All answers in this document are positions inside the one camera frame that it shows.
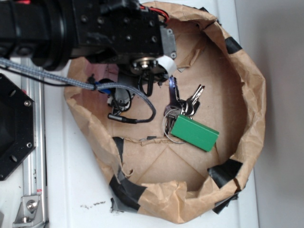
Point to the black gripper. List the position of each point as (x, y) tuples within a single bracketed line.
[(126, 33)]

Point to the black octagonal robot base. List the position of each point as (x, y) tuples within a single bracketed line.
[(16, 127)]

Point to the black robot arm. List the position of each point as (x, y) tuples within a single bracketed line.
[(52, 32)]

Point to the silver key bunch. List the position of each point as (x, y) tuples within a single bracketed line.
[(178, 106)]

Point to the green rectangular block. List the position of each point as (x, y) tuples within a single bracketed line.
[(194, 133)]

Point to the brown paper bag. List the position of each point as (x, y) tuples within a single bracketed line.
[(208, 164)]

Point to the white plastic cooler lid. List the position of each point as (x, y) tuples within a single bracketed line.
[(78, 195)]

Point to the aluminium extrusion rail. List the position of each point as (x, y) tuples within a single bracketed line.
[(34, 166)]

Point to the silver rail corner bracket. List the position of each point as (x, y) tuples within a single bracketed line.
[(30, 213)]

